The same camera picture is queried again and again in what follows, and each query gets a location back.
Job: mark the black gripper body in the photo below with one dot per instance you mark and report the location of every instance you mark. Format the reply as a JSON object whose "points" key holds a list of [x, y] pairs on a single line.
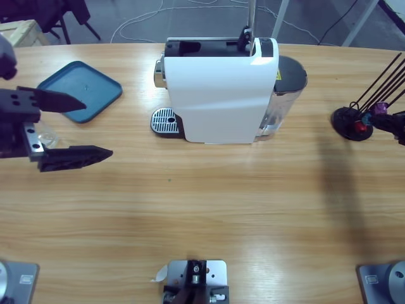
{"points": [[16, 126]]}

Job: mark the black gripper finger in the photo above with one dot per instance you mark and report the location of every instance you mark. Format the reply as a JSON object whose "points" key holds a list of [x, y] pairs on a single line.
{"points": [[394, 126], [72, 156], [63, 103]]}

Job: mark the purple coffee capsule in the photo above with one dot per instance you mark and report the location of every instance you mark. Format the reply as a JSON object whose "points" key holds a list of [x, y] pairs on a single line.
{"points": [[379, 108]]}

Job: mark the clear drinking glass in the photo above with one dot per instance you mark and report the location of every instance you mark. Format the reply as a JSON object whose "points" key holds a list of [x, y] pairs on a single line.
{"points": [[49, 136]]}

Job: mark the white capsule coffee machine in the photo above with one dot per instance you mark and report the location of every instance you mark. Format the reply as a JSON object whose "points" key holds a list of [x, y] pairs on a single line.
{"points": [[215, 95]]}

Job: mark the blue coffee capsule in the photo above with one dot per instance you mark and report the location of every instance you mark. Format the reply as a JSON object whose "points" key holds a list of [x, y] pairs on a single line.
{"points": [[366, 119]]}

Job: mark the red coffee capsule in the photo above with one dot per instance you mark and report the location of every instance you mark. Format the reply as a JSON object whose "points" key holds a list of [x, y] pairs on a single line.
{"points": [[359, 126]]}

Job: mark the teal plastic tray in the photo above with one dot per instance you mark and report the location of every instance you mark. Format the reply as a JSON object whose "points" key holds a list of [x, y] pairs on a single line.
{"points": [[82, 79]]}

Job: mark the black capsule holder with rods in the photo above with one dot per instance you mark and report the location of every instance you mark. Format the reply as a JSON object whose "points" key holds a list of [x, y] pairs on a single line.
{"points": [[345, 122]]}

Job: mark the wooden crate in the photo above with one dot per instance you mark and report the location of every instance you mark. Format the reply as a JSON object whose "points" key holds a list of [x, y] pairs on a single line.
{"points": [[22, 33]]}

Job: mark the black chair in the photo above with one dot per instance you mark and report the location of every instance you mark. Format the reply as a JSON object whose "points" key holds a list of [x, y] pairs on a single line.
{"points": [[76, 9]]}

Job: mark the white paper tag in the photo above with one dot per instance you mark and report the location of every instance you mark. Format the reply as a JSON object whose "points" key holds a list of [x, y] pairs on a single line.
{"points": [[161, 274]]}

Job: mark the white metal frame leg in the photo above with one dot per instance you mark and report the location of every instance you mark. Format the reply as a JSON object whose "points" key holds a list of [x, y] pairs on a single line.
{"points": [[360, 22], [280, 19]]}

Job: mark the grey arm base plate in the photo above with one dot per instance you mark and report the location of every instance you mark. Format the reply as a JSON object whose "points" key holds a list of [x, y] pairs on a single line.
{"points": [[383, 282], [19, 282]]}

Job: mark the white mount with dark post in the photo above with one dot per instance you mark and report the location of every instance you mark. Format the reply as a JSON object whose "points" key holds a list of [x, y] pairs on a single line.
{"points": [[196, 278]]}

